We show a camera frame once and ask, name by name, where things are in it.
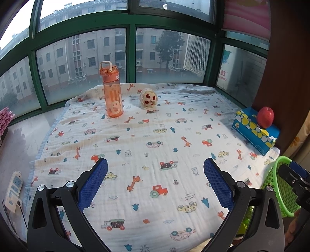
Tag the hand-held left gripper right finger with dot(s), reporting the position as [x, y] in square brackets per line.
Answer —
[218, 184]

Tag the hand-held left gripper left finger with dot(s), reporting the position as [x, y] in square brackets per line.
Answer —
[93, 184]

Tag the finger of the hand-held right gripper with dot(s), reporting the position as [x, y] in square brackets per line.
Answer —
[287, 173]
[299, 169]

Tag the green mesh plastic basket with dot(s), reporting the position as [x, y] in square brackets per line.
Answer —
[273, 179]

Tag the person's right hand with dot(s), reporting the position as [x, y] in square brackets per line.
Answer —
[293, 230]

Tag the beige floral curtain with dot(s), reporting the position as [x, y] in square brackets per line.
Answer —
[300, 140]

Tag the red apple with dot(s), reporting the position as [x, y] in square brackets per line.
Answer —
[265, 117]

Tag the white cartoon printed blanket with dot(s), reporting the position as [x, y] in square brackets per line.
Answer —
[150, 155]

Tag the blue pebble print tissue box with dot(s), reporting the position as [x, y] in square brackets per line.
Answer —
[244, 122]

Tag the white power strip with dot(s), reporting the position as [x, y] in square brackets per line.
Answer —
[13, 189]

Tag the orange plastic water bottle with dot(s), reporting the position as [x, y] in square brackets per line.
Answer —
[112, 97]

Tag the brown wooden cabinet panel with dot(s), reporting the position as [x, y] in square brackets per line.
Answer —
[285, 72]

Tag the round beige plush toy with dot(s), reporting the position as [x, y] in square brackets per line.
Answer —
[148, 98]

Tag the pink white striped object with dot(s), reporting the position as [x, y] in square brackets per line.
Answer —
[6, 118]

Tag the white printed outdoor air conditioner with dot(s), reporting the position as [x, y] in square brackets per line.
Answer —
[227, 72]

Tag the white louvered outdoor unit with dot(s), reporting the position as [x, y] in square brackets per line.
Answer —
[196, 55]

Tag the pink roller blind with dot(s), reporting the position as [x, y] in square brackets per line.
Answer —
[247, 17]

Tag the green window frame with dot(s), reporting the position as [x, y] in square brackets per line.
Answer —
[130, 53]

